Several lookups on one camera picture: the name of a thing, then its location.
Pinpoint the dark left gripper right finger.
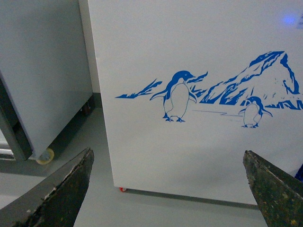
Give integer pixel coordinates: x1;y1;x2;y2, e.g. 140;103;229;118
243;150;303;227

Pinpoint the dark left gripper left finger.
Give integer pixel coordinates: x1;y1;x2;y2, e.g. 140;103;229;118
0;148;94;227

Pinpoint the yellow caster wheel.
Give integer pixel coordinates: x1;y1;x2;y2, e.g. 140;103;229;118
36;148;54;165

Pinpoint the grey metal cabinet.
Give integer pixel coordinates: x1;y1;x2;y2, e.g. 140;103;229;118
0;0;92;159

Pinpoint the white chest freezer blue trim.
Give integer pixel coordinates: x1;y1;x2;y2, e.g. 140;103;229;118
88;0;303;204

